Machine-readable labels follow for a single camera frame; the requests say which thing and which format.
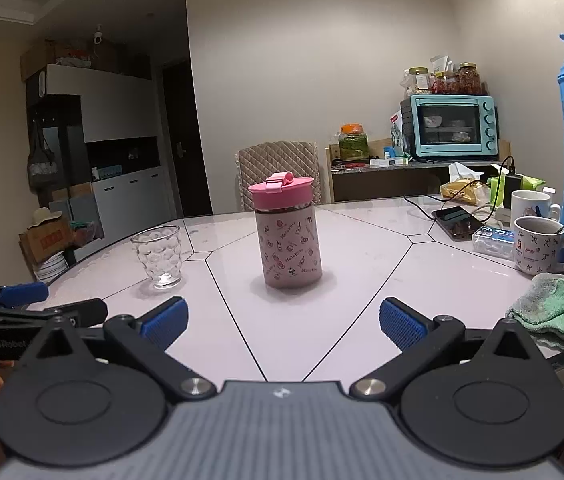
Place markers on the hanging mesh bag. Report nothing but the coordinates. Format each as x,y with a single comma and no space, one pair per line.
40,165

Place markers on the teal toaster oven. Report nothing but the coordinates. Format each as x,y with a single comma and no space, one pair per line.
449,127

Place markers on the blue tissue packet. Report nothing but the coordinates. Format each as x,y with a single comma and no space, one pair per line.
494,241

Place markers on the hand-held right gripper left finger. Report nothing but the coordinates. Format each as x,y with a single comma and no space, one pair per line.
164,324

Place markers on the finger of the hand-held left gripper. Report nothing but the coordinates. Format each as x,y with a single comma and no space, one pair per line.
71,311
21,294

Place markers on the wooden side table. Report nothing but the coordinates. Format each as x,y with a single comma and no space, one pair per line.
387,185

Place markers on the orange lid pickle jar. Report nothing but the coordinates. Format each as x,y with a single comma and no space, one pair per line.
353,144

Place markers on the white printed mug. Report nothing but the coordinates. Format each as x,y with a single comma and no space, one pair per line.
529,207

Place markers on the dark door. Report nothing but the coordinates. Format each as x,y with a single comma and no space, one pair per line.
186,140

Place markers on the green wipes packet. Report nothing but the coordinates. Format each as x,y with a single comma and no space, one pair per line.
529,182

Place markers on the white paper bags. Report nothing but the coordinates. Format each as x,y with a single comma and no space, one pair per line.
441,63

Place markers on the small flat boxes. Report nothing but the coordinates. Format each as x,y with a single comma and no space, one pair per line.
389,161

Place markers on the cardboard boxes on cabinet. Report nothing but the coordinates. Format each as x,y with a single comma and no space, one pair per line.
76,57

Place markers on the cardboard box with red print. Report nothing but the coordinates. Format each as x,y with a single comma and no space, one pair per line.
46,242

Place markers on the pink printed bottle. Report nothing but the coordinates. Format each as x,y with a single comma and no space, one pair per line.
289,250

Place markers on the quilted beige chair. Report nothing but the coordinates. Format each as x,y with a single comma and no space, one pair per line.
277,162

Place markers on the clear dimpled glass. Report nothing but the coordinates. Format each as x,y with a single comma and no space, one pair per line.
157,255

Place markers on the yellow lid glass jar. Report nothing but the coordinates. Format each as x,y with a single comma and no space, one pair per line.
419,81

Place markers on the tall red content jar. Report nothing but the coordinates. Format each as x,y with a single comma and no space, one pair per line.
469,80

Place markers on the yellow tissue packet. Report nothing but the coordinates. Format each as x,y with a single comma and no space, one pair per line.
462,187

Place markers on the black smartphone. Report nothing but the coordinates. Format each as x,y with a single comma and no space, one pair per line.
457,222

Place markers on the white mug with figures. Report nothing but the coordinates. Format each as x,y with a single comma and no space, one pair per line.
537,252

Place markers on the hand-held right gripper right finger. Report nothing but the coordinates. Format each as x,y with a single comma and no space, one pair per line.
402,324

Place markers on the small red content jar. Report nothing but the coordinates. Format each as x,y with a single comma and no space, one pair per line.
446,84

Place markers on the pink bottle cap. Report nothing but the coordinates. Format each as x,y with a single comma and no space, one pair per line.
282,194

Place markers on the stack of white plates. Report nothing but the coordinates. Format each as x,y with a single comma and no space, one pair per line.
51,267

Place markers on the green grey cloth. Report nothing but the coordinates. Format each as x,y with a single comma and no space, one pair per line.
557,310

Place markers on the white and black cabinet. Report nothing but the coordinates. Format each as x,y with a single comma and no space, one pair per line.
111,110

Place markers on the straw hat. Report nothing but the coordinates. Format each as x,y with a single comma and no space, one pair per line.
46,216

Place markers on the metal spoon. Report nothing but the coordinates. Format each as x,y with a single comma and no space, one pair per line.
562,229

